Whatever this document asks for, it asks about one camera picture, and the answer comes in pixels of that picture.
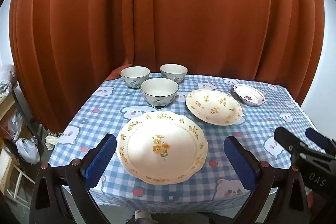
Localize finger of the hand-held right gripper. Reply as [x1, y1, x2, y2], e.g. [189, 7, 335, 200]
[305, 127, 336, 157]
[274, 126, 311, 159]

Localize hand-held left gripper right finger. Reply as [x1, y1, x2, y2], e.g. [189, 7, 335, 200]
[223, 135, 310, 224]

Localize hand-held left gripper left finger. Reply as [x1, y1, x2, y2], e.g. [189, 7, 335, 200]
[28, 133, 118, 224]

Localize small red-rimmed white plate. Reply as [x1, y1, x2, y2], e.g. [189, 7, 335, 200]
[233, 84, 266, 106]

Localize scalloped yellow floral plate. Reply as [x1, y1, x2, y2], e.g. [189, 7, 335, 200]
[116, 111, 208, 185]

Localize round yellow floral plate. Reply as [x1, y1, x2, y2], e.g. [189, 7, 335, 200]
[185, 89, 243, 126]

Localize white bowl with leaf print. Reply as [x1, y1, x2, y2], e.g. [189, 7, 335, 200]
[160, 64, 188, 83]
[120, 66, 151, 88]
[140, 78, 179, 109]

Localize blue checked printed tablecloth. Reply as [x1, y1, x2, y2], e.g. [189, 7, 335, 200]
[49, 67, 322, 214]

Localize white crumpled cloth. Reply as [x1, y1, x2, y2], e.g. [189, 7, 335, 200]
[45, 135, 63, 152]

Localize white plastic bag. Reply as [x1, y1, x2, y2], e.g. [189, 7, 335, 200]
[16, 138, 40, 165]

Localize clear plastic bag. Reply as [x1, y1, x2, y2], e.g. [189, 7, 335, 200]
[7, 109, 26, 139]

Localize wooden shelf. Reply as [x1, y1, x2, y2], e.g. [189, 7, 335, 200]
[0, 94, 16, 135]

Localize white fluffy cloth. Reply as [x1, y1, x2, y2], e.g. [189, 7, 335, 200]
[0, 64, 18, 98]

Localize orange curtain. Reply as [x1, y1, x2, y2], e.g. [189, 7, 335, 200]
[9, 0, 326, 132]

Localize dark chair frame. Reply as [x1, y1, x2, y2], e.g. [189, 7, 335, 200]
[12, 88, 46, 153]

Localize white rack frame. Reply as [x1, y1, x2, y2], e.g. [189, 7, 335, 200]
[0, 151, 36, 203]

